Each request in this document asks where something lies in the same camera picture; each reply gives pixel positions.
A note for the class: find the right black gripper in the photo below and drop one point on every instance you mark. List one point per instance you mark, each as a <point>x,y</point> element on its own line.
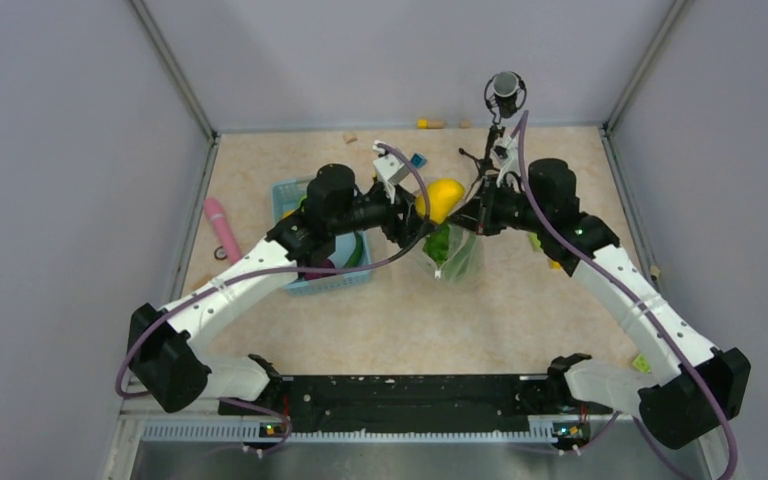
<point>478,213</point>

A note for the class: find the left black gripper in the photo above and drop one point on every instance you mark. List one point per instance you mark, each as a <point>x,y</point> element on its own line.
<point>409,229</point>

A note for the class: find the yellow mango toy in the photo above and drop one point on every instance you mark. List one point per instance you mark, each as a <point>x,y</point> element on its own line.
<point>441,199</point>

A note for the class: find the green lettuce toy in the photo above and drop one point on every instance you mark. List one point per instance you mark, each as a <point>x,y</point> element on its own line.
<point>452,253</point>

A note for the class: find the clear zip top bag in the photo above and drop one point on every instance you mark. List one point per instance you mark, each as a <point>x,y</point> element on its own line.
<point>416,256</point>

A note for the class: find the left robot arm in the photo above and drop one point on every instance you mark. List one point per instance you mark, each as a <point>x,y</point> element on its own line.
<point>166,346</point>

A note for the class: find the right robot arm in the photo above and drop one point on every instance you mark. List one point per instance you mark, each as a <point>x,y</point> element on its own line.
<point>692,384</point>

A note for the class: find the blue plastic basket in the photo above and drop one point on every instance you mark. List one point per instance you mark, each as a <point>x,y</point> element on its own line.
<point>286,197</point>

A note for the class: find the green cucumber toy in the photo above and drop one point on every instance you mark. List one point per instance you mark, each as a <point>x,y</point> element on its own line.
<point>356,256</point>

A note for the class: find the blue square block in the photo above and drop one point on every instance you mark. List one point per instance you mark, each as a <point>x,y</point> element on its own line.
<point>418,160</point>

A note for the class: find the yellow wooden cylinder block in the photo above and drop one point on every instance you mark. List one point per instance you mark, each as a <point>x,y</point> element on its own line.
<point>430,123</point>

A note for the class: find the black microphone on tripod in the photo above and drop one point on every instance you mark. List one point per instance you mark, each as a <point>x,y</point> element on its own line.
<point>505,94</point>

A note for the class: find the pink cylinder toy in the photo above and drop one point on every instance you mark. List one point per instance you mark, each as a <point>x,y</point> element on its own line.
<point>215,214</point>

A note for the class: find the wooden block left edge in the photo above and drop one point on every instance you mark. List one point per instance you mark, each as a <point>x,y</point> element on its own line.
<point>201,282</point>

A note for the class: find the green rectangular block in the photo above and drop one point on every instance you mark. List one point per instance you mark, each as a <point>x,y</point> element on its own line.
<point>641,364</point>

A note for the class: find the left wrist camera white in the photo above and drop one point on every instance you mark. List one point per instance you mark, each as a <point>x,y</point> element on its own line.
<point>390,168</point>

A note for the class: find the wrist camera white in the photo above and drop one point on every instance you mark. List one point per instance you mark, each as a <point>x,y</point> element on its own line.
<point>390,168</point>
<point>506,154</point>

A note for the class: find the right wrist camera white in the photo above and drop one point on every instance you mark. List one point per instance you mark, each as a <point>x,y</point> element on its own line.
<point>506,154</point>

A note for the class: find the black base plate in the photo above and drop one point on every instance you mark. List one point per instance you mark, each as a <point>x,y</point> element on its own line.
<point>402,404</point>

